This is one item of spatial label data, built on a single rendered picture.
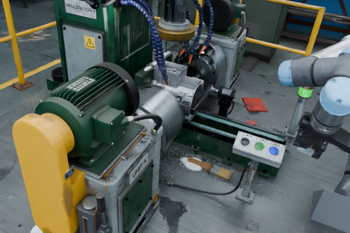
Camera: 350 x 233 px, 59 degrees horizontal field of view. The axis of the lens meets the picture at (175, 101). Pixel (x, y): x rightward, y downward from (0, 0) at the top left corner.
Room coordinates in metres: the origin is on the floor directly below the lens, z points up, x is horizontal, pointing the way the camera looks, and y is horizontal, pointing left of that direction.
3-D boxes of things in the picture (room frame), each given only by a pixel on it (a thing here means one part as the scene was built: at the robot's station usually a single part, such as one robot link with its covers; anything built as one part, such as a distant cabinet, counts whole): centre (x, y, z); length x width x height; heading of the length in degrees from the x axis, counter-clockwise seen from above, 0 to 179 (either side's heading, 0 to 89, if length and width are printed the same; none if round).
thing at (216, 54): (1.56, -0.13, 1.04); 0.41 x 0.25 x 0.25; 158
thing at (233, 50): (1.80, -0.23, 0.99); 0.35 x 0.31 x 0.37; 158
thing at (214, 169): (1.01, -0.17, 0.80); 0.21 x 0.05 x 0.01; 65
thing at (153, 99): (0.92, 0.13, 1.04); 0.37 x 0.25 x 0.25; 158
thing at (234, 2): (1.83, -0.27, 1.16); 0.33 x 0.26 x 0.42; 158
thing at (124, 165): (0.69, 0.22, 0.99); 0.35 x 0.31 x 0.37; 158
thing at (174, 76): (1.26, 0.03, 1.11); 0.12 x 0.11 x 0.07; 68
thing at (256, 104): (1.58, -0.47, 0.80); 0.15 x 0.12 x 0.01; 6
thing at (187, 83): (1.25, -0.01, 1.01); 0.20 x 0.19 x 0.19; 68
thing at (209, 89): (1.23, -0.12, 1.01); 0.26 x 0.04 x 0.03; 158
